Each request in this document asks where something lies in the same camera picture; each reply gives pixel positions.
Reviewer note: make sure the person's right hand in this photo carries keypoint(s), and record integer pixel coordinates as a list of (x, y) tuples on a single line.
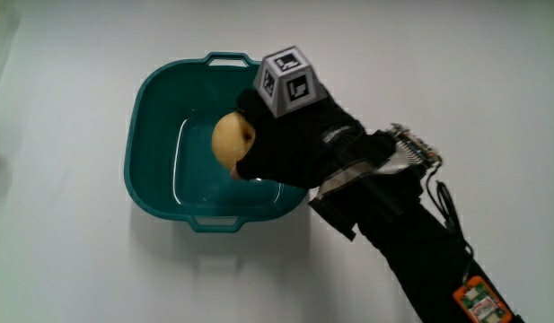
[(299, 143)]

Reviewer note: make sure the yellow apple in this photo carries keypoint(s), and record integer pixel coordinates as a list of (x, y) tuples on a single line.
[(229, 139)]

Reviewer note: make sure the teal plastic basin plate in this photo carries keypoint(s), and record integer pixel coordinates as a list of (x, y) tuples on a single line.
[(164, 148)]

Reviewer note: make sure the person's right forearm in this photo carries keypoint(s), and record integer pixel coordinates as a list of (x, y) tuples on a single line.
[(415, 242)]

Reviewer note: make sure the green circuit board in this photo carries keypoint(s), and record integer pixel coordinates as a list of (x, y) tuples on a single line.
[(415, 144)]

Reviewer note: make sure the orange sensor module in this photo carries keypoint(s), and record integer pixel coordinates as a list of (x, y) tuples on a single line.
[(481, 302)]

